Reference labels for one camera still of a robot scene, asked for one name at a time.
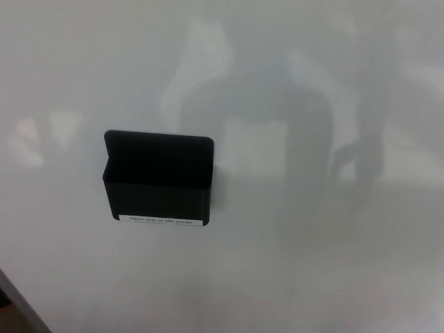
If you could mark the black magnetic marker holder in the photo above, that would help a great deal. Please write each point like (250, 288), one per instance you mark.
(156, 197)

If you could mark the white whiteboard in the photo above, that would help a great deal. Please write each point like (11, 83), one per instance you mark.
(312, 243)

